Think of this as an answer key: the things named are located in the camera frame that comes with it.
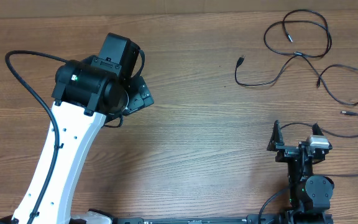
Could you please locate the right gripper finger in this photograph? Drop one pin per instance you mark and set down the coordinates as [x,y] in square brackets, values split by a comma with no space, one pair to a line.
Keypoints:
[316,130]
[276,142]

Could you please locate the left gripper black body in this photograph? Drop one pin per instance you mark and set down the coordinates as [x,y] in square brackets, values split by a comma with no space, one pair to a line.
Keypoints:
[138,97]

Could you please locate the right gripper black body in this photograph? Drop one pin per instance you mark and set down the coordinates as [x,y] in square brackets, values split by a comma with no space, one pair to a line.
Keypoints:
[294,149]

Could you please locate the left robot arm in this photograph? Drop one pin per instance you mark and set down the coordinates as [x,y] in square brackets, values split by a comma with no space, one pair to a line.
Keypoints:
[87,96]

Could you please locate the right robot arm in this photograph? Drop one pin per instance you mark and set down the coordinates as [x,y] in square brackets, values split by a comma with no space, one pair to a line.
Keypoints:
[310,193]

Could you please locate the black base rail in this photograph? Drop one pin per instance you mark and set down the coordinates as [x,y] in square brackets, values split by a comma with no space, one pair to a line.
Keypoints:
[197,220]

